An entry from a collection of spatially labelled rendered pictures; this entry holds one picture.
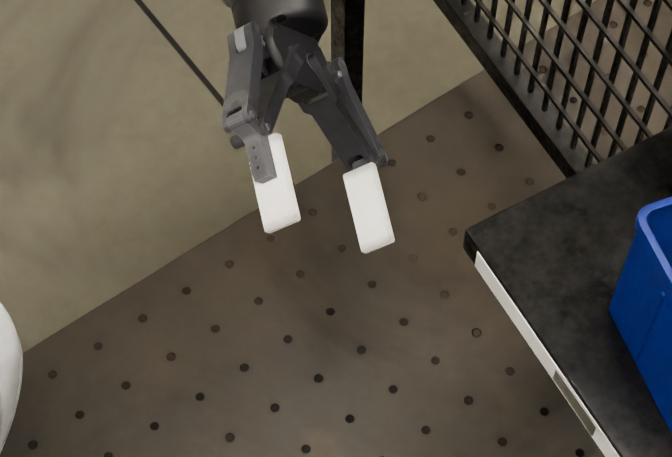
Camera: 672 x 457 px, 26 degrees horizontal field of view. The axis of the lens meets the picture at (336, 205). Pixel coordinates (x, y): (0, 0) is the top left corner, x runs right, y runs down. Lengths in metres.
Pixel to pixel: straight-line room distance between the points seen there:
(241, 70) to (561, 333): 0.31
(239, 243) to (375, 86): 0.99
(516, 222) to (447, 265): 0.36
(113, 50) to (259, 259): 1.08
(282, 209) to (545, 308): 0.20
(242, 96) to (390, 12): 1.41
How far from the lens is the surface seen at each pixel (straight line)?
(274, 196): 1.08
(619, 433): 1.02
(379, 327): 1.40
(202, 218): 2.27
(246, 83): 1.09
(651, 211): 0.95
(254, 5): 1.17
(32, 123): 2.40
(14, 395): 1.06
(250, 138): 1.09
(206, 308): 1.41
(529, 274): 1.06
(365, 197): 1.20
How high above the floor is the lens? 1.96
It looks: 60 degrees down
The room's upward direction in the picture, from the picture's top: straight up
